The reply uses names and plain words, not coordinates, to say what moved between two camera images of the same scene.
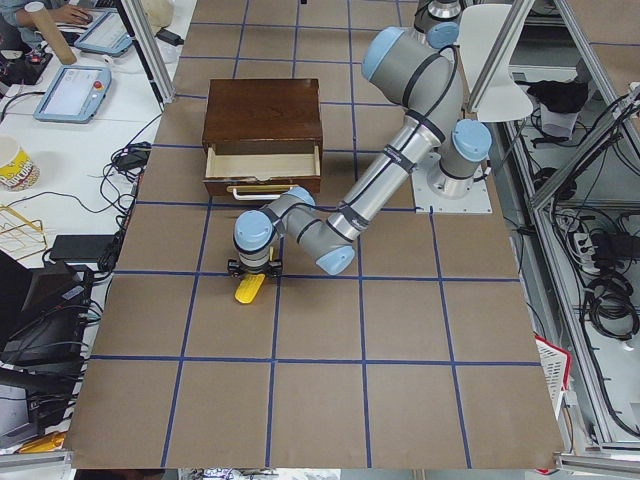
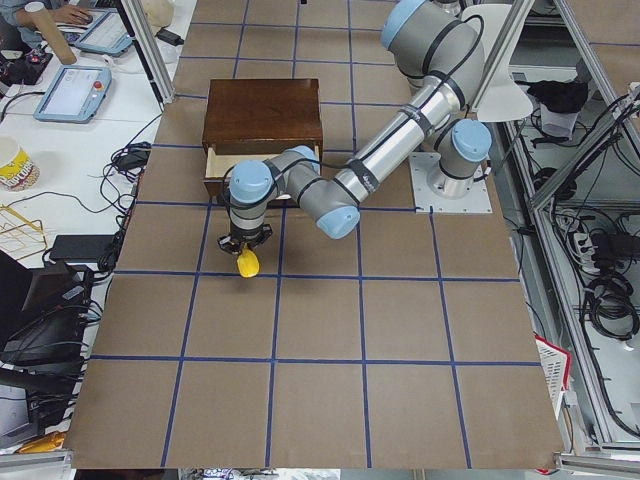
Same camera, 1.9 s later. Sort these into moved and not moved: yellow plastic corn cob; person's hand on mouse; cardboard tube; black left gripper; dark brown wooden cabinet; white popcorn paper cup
Moved: yellow plastic corn cob; black left gripper
Not moved: dark brown wooden cabinet; person's hand on mouse; cardboard tube; white popcorn paper cup
